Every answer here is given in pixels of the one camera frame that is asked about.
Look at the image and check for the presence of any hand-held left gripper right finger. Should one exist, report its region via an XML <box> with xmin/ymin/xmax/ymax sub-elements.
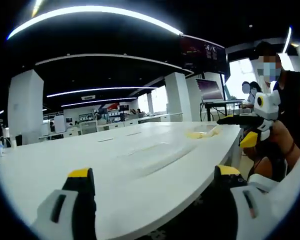
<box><xmin>213</xmin><ymin>164</ymin><xmax>274</xmax><ymax>240</ymax></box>

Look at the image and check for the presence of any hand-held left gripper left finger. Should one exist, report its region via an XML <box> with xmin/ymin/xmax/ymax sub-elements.
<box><xmin>33</xmin><ymin>167</ymin><xmax>98</xmax><ymax>240</ymax></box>

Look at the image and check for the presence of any clear yellow-rimmed plastic container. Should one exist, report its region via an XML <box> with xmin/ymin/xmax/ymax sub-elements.
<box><xmin>185</xmin><ymin>124</ymin><xmax>224</xmax><ymax>140</ymax></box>

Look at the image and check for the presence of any clear plastic storage box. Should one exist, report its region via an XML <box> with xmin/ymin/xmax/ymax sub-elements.
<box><xmin>115</xmin><ymin>140</ymin><xmax>199</xmax><ymax>176</ymax></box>

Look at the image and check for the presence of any white box appliance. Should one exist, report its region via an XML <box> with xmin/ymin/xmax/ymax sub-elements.
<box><xmin>53</xmin><ymin>114</ymin><xmax>67</xmax><ymax>134</ymax></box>

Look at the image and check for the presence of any person's right hand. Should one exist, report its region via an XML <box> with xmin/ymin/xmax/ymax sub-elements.
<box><xmin>264</xmin><ymin>120</ymin><xmax>295</xmax><ymax>161</ymax></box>

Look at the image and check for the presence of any person's leg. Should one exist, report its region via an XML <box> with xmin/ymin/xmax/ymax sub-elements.
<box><xmin>248</xmin><ymin>148</ymin><xmax>288</xmax><ymax>182</ymax></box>

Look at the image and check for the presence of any white square pillar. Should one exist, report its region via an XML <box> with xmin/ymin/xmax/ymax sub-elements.
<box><xmin>7</xmin><ymin>69</ymin><xmax>45</xmax><ymax>146</ymax></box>
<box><xmin>164</xmin><ymin>72</ymin><xmax>194</xmax><ymax>123</ymax></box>

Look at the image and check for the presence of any ceiling light strip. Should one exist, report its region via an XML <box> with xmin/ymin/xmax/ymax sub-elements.
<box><xmin>284</xmin><ymin>26</ymin><xmax>293</xmax><ymax>53</ymax></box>
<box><xmin>46</xmin><ymin>86</ymin><xmax>157</xmax><ymax>99</ymax></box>
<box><xmin>61</xmin><ymin>97</ymin><xmax>139</xmax><ymax>108</ymax></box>

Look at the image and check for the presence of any hanging black display screen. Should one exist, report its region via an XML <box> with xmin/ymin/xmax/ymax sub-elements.
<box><xmin>179</xmin><ymin>33</ymin><xmax>231</xmax><ymax>76</ymax></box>

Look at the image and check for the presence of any row of white cabinets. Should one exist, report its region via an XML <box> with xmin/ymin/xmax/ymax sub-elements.
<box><xmin>38</xmin><ymin>113</ymin><xmax>184</xmax><ymax>140</ymax></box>

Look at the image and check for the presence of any long curved ceiling light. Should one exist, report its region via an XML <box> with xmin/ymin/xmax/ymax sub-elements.
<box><xmin>6</xmin><ymin>5</ymin><xmax>184</xmax><ymax>41</ymax></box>

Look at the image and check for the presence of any red cord bracelet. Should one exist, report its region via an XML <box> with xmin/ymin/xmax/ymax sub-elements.
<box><xmin>283</xmin><ymin>141</ymin><xmax>296</xmax><ymax>160</ymax></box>

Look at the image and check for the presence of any red blue wall sign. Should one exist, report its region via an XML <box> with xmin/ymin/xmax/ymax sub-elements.
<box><xmin>98</xmin><ymin>102</ymin><xmax>121</xmax><ymax>111</ymax></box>

